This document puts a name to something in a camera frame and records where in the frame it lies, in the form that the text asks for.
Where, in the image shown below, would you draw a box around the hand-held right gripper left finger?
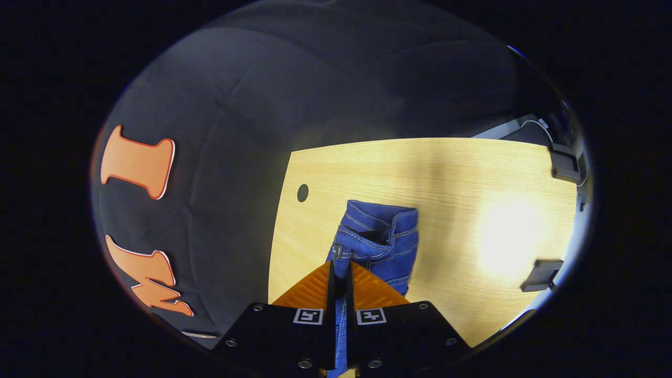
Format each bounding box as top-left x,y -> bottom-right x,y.
213,261 -> 337,371

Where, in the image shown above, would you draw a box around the black table clamp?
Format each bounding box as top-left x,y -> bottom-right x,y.
549,143 -> 584,184
520,259 -> 564,293

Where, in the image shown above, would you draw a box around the black backdrop cloth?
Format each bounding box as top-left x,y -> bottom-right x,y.
90,0 -> 573,350

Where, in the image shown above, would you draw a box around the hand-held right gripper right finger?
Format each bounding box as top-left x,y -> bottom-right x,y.
344,261 -> 471,371

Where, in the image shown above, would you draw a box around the blue denim jeans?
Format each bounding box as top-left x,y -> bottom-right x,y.
325,199 -> 419,378

